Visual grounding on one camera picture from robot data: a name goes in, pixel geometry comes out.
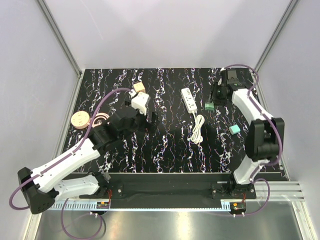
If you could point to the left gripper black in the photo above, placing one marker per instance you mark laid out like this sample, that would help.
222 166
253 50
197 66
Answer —
147 126

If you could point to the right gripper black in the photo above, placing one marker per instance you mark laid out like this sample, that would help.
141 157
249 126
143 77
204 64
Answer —
215 101

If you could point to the green usb charger plug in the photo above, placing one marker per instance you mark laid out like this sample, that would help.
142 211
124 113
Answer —
209 106

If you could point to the light teal charger cube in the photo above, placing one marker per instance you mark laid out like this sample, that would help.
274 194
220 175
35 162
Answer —
234 129

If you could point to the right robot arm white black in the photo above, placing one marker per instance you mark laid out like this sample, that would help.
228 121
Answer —
264 142

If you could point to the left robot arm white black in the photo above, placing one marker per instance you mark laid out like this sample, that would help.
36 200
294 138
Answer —
45 185

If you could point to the beige cube socket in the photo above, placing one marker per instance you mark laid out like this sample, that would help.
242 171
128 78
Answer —
139 87

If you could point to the white power strip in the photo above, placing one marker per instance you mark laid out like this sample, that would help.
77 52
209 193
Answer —
189 100

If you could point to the round pink power socket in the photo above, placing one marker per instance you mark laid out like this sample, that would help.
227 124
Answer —
80 120

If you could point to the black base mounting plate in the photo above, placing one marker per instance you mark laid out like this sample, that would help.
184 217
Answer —
172 190

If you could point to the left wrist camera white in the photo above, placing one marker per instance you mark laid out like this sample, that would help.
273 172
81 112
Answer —
140 102

